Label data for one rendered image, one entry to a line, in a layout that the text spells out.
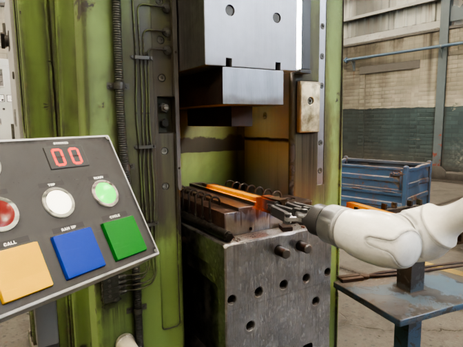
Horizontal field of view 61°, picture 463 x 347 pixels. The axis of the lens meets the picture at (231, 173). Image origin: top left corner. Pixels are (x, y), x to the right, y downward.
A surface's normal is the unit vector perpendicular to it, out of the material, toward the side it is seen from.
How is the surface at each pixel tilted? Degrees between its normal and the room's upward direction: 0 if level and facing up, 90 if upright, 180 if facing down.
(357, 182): 89
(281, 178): 90
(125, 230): 60
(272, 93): 90
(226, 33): 90
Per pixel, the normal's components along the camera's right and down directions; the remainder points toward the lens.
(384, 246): -0.70, -0.04
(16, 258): 0.72, -0.44
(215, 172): 0.52, 0.11
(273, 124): -0.85, 0.08
